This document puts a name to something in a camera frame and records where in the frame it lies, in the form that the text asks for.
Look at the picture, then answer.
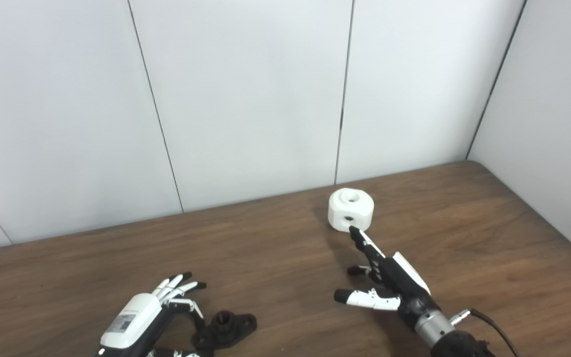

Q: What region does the round white plastic piece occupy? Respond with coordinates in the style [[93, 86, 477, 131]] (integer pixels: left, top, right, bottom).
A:
[[328, 187, 375, 233]]

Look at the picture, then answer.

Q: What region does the black flanged holder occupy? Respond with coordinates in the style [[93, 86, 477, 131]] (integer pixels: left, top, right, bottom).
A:
[[191, 310, 257, 351]]

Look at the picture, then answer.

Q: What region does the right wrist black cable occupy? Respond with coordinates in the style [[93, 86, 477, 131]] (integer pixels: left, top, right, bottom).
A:
[[470, 308, 521, 357]]

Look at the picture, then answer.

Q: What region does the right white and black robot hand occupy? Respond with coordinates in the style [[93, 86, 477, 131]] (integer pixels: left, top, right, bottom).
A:
[[334, 226, 442, 334]]

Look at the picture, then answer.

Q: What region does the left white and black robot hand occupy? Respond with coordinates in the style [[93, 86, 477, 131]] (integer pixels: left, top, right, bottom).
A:
[[96, 271, 207, 357]]

